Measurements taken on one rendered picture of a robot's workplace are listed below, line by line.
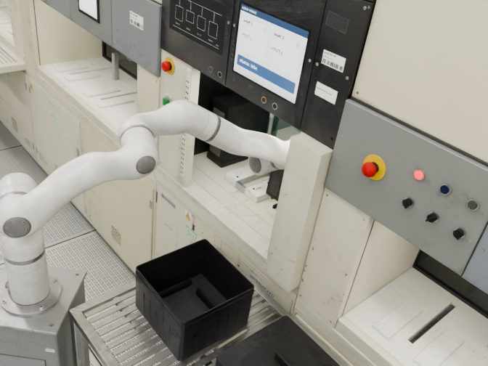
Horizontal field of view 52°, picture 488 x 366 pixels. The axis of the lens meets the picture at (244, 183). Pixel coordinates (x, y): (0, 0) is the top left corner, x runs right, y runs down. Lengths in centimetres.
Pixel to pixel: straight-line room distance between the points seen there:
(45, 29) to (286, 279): 220
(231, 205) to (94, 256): 126
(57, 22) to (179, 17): 152
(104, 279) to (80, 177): 149
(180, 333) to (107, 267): 153
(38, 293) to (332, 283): 93
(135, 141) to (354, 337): 89
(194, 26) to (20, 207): 82
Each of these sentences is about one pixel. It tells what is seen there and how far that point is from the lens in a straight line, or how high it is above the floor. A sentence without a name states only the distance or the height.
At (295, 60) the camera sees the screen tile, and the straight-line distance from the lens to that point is 145.
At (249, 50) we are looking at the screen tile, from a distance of 158.
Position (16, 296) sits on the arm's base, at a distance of 177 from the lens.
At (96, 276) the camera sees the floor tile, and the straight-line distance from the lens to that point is 294.
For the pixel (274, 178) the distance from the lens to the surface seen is 189.
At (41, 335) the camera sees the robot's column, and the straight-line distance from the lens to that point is 174.
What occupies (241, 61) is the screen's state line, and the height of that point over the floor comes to 151.
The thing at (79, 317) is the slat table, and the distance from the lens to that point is 173.
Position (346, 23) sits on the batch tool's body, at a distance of 132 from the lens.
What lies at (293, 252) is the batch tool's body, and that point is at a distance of 159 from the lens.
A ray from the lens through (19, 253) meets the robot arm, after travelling 163.
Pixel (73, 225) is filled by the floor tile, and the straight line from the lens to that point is 330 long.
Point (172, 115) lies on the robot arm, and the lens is 145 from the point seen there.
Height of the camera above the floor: 205
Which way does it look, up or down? 33 degrees down
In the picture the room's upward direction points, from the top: 9 degrees clockwise
